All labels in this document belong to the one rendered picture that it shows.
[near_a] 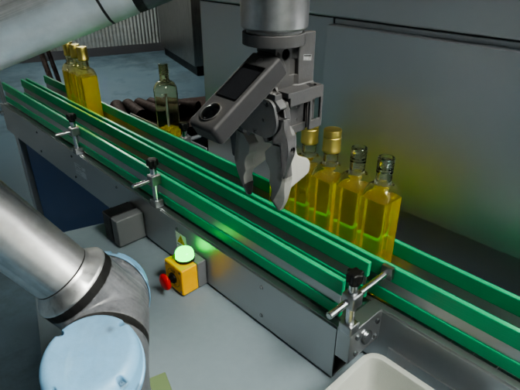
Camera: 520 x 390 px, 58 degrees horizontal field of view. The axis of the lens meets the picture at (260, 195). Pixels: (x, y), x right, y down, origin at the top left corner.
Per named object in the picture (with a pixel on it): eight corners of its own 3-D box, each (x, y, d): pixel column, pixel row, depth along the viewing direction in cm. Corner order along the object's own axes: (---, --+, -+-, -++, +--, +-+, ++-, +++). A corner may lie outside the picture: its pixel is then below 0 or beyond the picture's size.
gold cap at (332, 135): (344, 151, 88) (346, 128, 86) (332, 155, 86) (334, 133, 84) (330, 145, 91) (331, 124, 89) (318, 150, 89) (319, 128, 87)
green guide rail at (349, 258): (367, 295, 87) (371, 261, 83) (364, 298, 86) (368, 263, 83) (27, 97, 199) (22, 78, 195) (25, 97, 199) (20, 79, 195)
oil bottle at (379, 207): (389, 278, 92) (405, 182, 82) (373, 290, 89) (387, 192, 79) (366, 265, 96) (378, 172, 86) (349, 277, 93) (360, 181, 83)
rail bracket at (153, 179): (166, 207, 118) (161, 159, 111) (140, 218, 113) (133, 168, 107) (158, 202, 120) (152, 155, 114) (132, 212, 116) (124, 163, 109)
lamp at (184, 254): (198, 258, 107) (197, 248, 106) (182, 267, 104) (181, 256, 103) (187, 251, 110) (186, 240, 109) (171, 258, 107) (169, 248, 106)
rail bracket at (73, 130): (85, 155, 147) (77, 114, 141) (63, 161, 143) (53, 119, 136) (80, 151, 150) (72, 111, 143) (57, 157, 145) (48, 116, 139)
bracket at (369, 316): (381, 338, 87) (385, 309, 84) (350, 366, 81) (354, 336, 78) (365, 328, 89) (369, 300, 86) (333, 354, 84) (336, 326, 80)
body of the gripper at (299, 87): (322, 131, 58) (330, 30, 52) (273, 149, 53) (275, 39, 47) (278, 116, 63) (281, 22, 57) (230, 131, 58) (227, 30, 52)
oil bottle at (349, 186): (366, 265, 96) (378, 171, 86) (349, 276, 93) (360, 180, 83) (344, 252, 100) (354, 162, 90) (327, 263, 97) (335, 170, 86)
